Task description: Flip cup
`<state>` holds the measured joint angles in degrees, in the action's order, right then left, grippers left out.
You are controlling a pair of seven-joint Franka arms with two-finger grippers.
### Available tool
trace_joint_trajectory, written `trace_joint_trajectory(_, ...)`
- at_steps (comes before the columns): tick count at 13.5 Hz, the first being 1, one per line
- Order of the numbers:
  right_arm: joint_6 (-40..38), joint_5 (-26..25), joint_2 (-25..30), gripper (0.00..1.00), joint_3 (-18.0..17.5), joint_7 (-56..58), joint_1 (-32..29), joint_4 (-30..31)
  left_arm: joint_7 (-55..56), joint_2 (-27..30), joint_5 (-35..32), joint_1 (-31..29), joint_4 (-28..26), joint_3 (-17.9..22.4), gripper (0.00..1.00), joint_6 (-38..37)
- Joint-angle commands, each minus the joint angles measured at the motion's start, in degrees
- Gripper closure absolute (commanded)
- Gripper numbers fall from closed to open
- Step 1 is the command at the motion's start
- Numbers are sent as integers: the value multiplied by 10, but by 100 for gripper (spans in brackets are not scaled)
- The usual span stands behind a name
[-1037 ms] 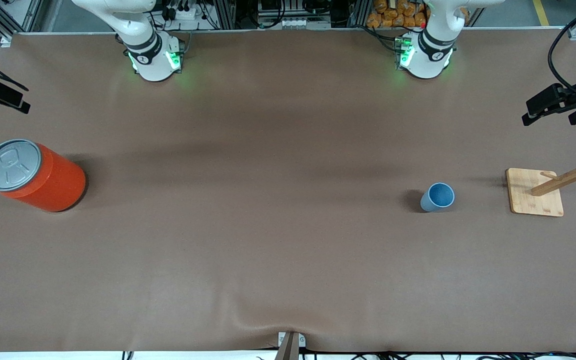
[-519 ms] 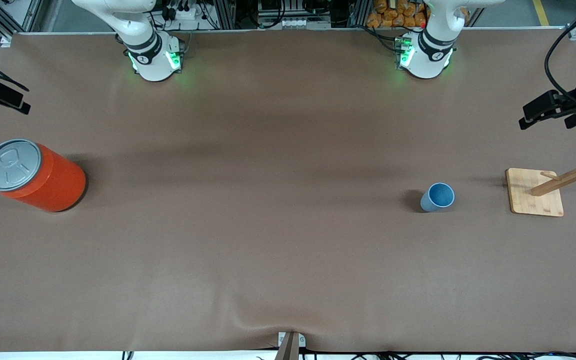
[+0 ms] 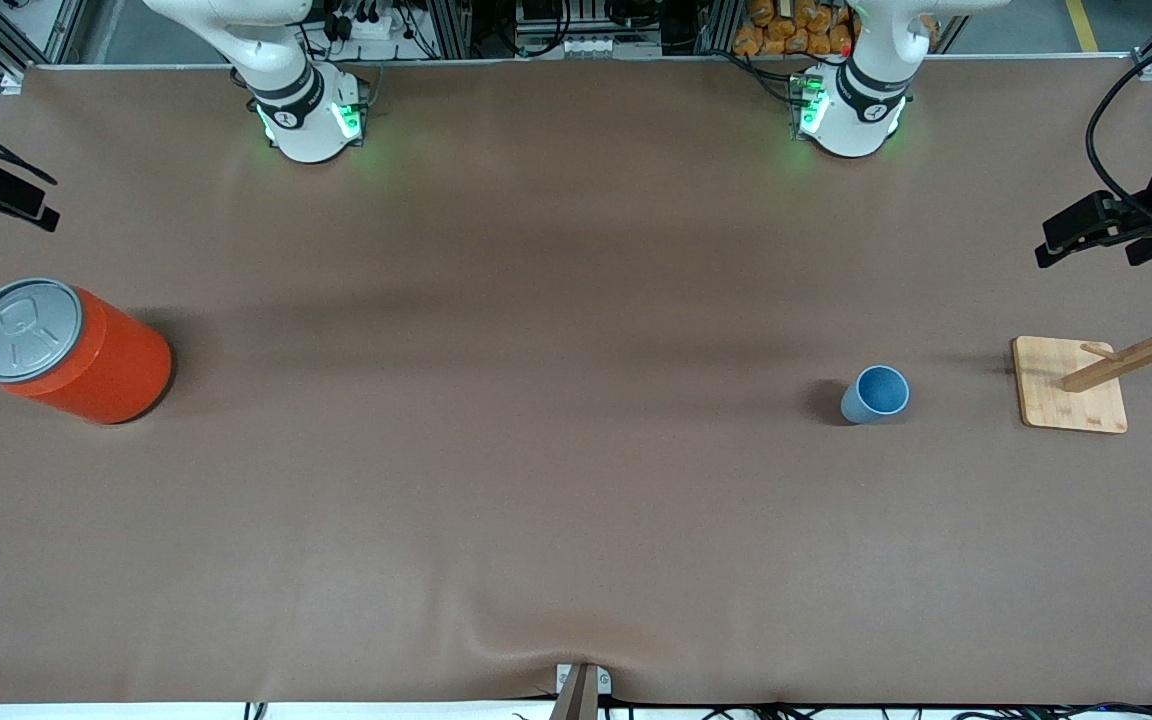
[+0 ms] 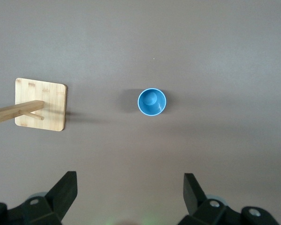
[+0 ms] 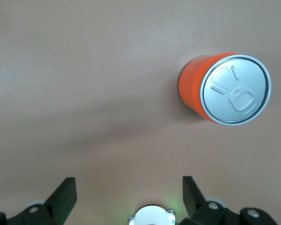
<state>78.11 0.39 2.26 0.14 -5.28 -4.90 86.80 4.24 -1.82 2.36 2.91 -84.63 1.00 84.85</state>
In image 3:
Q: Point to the grey metal bracket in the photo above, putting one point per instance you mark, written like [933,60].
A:
[604,680]

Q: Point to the orange snack bag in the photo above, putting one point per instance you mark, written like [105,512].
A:
[786,35]

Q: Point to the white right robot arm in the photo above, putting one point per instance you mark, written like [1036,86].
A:
[306,120]

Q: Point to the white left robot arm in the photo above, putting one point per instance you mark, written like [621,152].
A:
[856,120]

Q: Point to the white power strip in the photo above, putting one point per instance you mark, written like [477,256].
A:
[376,28]

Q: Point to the orange can with grey lid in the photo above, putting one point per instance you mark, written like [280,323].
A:
[96,370]

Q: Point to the light blue cup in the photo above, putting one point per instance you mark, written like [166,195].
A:
[871,400]

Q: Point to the wooden cup stand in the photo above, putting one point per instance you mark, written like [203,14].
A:
[1071,395]

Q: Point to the brown camera pole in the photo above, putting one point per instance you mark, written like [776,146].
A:
[576,700]

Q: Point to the brown table cover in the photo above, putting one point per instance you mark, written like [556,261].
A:
[576,520]

